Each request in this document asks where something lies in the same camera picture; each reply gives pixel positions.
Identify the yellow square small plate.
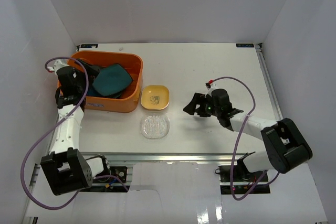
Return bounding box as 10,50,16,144
141,85,170,111

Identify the amber black-rimmed square plate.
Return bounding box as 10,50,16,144
78,59,104,77

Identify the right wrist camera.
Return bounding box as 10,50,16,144
205,80,218,97

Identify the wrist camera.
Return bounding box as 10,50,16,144
47,60,69,74
205,80,218,97

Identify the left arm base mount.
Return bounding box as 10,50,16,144
81,155,129,193

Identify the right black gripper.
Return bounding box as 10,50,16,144
183,93,221,118

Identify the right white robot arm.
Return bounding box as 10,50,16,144
183,89,313,182

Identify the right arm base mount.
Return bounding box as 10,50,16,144
213,153,271,197

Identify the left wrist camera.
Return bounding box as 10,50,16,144
47,60,69,74

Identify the teal square large plate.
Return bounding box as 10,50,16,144
92,63,133,97

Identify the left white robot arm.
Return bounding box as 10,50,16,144
41,59,111,196

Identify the clear glass round plate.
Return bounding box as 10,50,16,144
140,114,170,140

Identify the dark blue leaf plate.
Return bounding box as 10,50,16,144
87,87,101,97

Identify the orange plastic bin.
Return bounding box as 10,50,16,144
71,50,143,113

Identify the aluminium table frame rail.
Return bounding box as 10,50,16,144
26,42,300,219

